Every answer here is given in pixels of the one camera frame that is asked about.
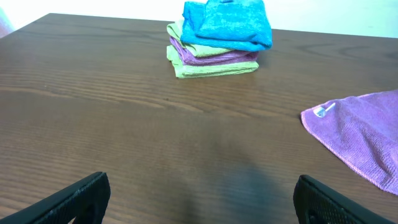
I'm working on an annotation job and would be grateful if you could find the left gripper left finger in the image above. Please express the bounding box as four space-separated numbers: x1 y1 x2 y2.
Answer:
1 172 111 224

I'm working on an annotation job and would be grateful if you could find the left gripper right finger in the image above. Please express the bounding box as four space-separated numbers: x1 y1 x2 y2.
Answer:
293 175 394 224

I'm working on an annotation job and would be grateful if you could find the purple microfiber cloth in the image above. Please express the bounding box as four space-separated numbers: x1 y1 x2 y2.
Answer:
300 90 397 195

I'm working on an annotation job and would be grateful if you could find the bottom green folded cloth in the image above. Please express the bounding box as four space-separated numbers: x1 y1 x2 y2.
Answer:
166 45 259 78

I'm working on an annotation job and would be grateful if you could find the green folded cloth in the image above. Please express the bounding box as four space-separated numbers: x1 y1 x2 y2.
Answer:
166 20 231 57
166 45 259 78

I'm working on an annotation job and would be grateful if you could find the purple folded cloth in stack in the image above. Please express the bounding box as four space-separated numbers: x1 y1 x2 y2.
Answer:
170 37 259 66

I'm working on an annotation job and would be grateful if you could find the blue folded cloth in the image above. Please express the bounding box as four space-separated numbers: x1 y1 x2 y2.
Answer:
181 0 272 52

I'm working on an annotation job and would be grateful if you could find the upper green folded cloth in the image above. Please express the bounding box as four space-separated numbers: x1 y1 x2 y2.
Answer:
166 20 231 57

